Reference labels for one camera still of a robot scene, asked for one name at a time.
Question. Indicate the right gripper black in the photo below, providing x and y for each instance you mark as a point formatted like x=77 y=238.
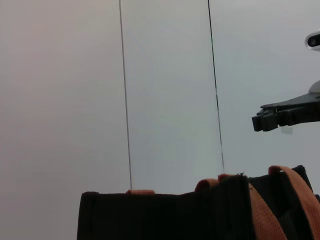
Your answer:
x=305 y=101

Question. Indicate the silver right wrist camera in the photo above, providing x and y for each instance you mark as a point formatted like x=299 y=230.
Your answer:
x=313 y=41

